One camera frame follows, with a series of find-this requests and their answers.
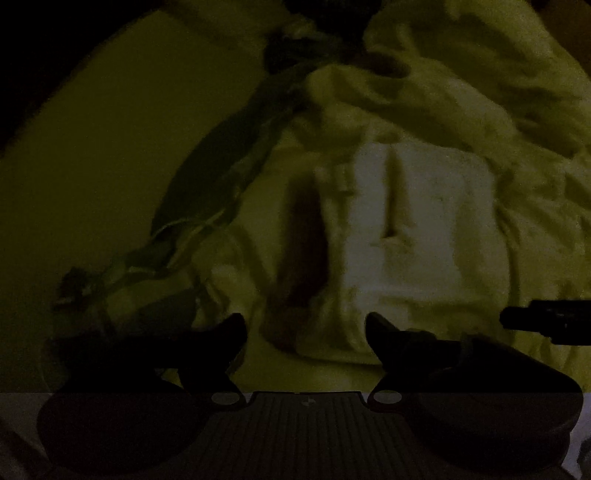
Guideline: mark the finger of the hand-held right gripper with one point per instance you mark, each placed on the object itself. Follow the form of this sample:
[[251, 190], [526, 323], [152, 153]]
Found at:
[[521, 318]]

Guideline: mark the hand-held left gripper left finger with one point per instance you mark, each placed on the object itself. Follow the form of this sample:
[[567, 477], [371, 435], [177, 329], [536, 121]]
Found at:
[[236, 332]]

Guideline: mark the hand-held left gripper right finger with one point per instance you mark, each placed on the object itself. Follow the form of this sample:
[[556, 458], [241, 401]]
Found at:
[[375, 330]]

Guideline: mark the pile of white laundry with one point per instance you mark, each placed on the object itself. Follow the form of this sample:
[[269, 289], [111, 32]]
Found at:
[[485, 92]]

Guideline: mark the green leaf-print cloth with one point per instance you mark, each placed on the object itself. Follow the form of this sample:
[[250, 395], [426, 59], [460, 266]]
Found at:
[[221, 175]]

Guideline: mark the yellow bed sheet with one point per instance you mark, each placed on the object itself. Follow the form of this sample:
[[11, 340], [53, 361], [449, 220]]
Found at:
[[101, 138]]

